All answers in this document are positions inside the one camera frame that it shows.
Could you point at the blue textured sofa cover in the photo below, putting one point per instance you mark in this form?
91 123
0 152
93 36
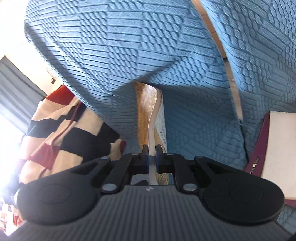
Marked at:
101 49

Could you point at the red black cream striped blanket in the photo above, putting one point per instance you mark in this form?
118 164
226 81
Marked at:
63 133

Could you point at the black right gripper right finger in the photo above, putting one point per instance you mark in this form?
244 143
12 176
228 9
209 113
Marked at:
190 176

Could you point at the grey window curtain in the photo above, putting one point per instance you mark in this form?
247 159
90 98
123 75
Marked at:
19 96

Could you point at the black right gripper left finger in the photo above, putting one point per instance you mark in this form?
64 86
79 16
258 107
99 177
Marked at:
108 176

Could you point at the brown white cover book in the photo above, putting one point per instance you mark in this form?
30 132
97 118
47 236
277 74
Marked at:
151 127

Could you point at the purple cover white book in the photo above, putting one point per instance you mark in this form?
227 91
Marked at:
273 157

